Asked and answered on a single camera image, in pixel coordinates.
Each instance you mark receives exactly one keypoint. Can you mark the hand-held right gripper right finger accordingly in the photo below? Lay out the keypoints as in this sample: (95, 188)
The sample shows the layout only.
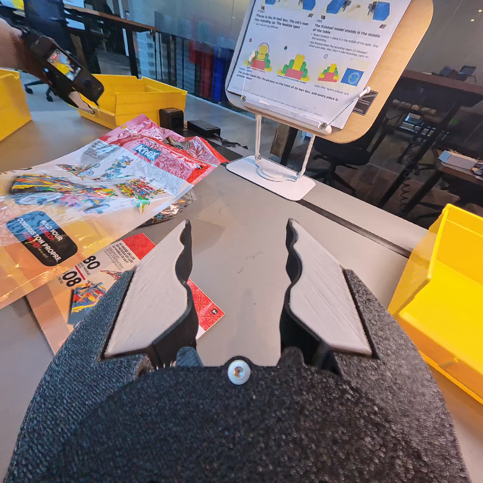
(324, 302)

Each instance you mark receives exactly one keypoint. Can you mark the printed instruction sheet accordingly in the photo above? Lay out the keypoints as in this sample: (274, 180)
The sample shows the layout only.
(320, 49)

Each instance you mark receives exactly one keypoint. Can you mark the colourful instruction booklet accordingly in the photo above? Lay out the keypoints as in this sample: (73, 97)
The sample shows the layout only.
(124, 260)

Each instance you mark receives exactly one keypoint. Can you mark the toy building set pouch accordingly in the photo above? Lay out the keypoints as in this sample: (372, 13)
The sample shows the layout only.
(113, 177)

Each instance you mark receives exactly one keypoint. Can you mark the dark wooden desk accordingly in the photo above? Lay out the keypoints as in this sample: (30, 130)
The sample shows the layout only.
(445, 86)

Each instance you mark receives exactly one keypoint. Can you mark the yellow plastic bin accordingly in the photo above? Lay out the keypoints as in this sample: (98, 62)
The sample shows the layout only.
(11, 105)
(445, 302)
(143, 100)

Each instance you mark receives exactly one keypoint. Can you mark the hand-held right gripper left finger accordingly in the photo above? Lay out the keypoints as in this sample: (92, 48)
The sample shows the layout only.
(151, 302)

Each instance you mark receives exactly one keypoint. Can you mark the black office chair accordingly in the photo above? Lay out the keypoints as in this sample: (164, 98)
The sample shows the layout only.
(339, 154)
(41, 11)

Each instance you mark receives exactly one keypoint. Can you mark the stack of coloured crates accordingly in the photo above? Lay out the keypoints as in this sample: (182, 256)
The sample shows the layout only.
(215, 68)

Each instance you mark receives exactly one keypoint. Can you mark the grey desk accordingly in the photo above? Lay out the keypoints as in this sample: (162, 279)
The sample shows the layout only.
(245, 245)

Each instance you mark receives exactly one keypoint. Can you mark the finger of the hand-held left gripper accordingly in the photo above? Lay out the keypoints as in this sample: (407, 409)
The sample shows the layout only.
(83, 103)

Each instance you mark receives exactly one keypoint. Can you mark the person's left hand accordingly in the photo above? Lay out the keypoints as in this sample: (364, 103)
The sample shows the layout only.
(9, 49)

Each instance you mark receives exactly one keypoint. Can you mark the small black power bank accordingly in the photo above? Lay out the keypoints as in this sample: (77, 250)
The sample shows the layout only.
(171, 117)

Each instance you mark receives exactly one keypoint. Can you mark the black power adapter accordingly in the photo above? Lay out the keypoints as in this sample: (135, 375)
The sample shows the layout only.
(203, 128)

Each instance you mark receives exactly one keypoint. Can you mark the stack of pale storage crates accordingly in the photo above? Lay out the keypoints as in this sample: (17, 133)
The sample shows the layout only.
(162, 60)

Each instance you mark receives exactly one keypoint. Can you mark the large clear bag of pieces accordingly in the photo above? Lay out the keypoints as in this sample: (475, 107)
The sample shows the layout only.
(166, 213)

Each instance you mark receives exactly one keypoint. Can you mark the wooden document stand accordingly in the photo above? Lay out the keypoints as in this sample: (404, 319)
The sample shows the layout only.
(400, 75)

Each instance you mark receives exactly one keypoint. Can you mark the wooden background desk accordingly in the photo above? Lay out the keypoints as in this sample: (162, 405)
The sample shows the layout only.
(113, 24)

